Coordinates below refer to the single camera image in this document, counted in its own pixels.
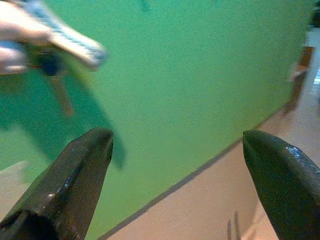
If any person's bare hand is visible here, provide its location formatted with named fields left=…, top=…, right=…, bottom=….
left=0, top=1, right=55, bottom=76

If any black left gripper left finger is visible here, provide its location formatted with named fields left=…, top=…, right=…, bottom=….
left=0, top=127, right=115, bottom=240

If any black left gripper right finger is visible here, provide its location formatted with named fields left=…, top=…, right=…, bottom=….
left=242, top=129, right=320, bottom=240

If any grey woven key strap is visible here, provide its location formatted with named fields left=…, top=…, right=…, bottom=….
left=14, top=0, right=109, bottom=71

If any brown wooden furniture leg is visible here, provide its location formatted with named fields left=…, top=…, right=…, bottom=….
left=283, top=46, right=315, bottom=116

